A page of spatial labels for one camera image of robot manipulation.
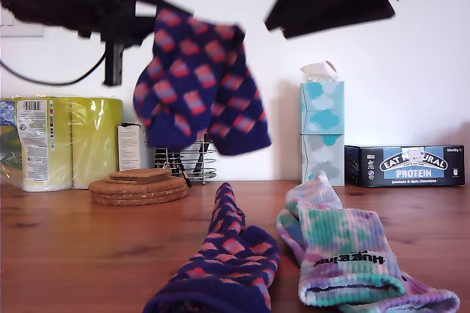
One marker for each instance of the purple pink-patterned sock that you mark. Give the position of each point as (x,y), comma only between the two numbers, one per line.
(227,261)
(191,81)

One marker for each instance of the tie-dye crew sock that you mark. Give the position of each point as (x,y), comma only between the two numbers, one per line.
(422,294)
(341,232)

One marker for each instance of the white tissue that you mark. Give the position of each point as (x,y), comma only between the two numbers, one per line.
(317,70)

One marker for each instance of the blue cloud tissue box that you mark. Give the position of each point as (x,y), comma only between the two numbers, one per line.
(323,109)

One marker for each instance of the small white printed carton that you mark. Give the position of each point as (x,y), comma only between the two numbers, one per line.
(128,151)

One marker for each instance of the yellow paper towel pack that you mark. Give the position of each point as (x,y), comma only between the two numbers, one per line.
(84,144)

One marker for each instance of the grey cloud tissue box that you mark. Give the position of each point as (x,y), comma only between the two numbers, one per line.
(323,155)

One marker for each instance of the square cork coaster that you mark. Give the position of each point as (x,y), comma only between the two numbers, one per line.
(139,172)
(121,179)

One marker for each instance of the black marker pen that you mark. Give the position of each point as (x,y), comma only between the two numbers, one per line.
(186,176)

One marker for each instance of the black protein bar box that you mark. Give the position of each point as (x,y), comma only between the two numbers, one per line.
(404,168)

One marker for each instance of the white light switch plate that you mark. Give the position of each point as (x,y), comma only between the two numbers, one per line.
(22,33)

